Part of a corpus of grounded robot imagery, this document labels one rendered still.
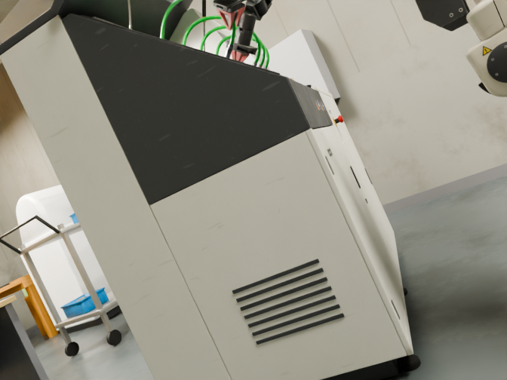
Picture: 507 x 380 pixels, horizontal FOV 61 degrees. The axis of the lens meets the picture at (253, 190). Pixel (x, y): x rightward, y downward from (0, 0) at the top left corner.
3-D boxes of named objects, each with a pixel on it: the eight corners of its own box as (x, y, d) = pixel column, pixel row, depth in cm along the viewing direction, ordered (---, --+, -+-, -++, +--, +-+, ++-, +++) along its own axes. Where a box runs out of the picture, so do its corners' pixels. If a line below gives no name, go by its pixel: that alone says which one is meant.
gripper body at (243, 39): (234, 45, 163) (238, 25, 160) (256, 53, 160) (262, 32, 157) (225, 44, 158) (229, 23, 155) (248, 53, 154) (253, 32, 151)
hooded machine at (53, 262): (144, 295, 495) (85, 172, 490) (98, 326, 439) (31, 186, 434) (104, 308, 539) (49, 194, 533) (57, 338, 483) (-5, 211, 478)
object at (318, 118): (312, 127, 127) (290, 78, 127) (299, 134, 129) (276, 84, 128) (332, 124, 186) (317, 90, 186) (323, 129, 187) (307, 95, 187)
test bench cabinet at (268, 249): (423, 376, 126) (310, 128, 123) (250, 421, 144) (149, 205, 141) (407, 286, 193) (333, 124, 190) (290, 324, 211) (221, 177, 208)
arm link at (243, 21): (251, 12, 150) (260, 13, 154) (236, 7, 153) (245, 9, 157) (247, 32, 152) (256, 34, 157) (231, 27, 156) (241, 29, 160)
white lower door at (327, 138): (410, 339, 128) (314, 128, 125) (403, 341, 128) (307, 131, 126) (399, 267, 189) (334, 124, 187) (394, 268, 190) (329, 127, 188)
